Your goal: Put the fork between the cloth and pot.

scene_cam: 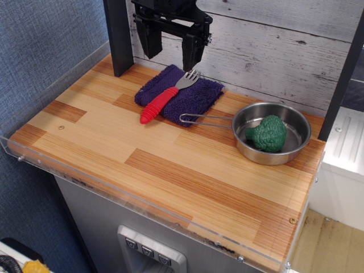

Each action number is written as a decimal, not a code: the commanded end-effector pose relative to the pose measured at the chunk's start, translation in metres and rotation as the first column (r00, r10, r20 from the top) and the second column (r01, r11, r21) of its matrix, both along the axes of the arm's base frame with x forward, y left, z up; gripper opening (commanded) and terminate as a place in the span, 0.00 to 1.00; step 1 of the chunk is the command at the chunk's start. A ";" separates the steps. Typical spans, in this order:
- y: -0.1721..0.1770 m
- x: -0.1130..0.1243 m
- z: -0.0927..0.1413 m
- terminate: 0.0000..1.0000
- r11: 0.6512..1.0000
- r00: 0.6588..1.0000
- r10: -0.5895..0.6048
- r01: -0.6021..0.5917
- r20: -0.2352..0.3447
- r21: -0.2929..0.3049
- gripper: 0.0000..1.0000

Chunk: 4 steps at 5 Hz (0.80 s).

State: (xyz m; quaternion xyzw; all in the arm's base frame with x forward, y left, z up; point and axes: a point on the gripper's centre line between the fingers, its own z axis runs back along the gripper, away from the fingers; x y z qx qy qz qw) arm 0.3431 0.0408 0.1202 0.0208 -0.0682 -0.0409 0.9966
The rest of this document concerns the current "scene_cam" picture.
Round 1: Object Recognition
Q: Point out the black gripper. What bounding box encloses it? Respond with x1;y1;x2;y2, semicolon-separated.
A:
132;1;213;71

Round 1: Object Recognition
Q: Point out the red handled metal fork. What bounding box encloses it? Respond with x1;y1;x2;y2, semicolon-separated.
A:
139;69;201;125

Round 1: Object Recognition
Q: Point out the purple folded towel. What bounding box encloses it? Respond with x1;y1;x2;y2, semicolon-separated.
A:
134;64;224;127

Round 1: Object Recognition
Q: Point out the green toy broccoli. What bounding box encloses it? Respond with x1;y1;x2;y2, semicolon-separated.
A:
245;115;287;153

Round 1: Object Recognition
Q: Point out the clear acrylic table guard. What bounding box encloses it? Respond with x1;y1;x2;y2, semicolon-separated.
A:
0;41;325;273

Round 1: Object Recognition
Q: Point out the grey cabinet front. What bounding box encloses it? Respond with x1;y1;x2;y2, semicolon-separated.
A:
56;177;289;272

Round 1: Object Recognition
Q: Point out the silver dispenser button panel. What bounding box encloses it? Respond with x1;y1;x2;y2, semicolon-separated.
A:
117;225;187;272

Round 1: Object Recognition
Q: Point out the white appliance with grey top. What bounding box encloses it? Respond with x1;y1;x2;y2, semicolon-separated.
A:
309;107;363;230

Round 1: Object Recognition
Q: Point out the yellow tape piece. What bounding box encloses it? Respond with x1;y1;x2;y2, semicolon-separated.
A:
22;260;51;273

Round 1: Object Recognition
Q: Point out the black vertical post left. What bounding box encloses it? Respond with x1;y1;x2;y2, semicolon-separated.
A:
103;0;134;77

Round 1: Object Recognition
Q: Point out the black vertical post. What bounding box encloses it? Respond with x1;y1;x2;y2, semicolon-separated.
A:
103;0;134;77
318;13;363;141

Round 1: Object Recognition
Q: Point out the black vertical post right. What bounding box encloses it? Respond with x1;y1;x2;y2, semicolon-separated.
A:
318;13;363;141

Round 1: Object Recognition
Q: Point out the black cable bundle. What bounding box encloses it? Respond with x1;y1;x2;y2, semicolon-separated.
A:
0;255;23;273

